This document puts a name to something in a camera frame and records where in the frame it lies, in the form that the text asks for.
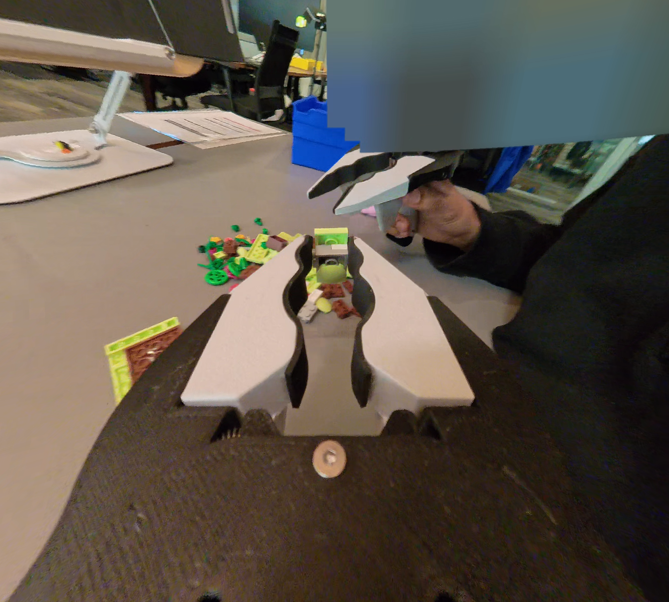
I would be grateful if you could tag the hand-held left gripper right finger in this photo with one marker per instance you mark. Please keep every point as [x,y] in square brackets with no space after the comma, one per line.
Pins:
[418,351]

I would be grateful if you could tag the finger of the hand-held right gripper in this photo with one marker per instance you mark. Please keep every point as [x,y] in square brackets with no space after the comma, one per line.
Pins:
[387,184]
[345,166]

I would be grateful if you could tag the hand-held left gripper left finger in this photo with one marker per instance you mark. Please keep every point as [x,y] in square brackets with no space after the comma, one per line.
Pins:
[235,351]

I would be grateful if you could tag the lime brown brick chunk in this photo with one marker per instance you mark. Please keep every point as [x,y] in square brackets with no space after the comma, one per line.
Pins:
[330,252]

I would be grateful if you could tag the large lime brick assembly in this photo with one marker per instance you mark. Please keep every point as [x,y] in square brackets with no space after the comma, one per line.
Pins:
[141,351]

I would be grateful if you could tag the lime dome piece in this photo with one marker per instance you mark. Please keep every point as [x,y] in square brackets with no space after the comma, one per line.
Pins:
[323,305]

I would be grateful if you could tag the person's right forearm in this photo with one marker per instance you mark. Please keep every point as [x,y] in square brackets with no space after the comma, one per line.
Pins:
[501,247]

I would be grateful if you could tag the person's right hand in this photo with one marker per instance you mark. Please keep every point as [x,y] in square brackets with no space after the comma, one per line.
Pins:
[449,215]

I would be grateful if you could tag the pink brick flower pot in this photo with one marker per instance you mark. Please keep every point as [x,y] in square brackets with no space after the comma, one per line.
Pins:
[368,211]

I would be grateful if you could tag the blue plastic bin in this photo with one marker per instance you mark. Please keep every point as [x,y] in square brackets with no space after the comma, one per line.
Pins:
[319,142]

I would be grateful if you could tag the blue plastic object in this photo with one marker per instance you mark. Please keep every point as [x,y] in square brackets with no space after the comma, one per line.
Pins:
[507,168]

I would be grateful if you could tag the pile of loose toy bricks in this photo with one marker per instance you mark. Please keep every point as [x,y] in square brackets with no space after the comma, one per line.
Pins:
[240,252]

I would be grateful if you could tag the black office chair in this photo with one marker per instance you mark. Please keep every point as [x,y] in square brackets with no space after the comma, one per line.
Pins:
[272,74]

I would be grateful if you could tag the laminated paper sheet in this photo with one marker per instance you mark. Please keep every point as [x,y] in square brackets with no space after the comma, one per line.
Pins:
[209,126]

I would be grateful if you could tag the large black display screen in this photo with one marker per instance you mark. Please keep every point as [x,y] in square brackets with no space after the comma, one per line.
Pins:
[277,1]

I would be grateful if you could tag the person's black jacket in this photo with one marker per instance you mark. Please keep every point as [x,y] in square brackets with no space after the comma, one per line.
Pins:
[601,351]

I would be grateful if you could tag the white monitor stand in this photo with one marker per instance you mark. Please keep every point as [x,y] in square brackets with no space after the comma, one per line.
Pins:
[104,163]

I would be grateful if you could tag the small yellow black object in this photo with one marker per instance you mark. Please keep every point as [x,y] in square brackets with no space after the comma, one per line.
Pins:
[64,146]

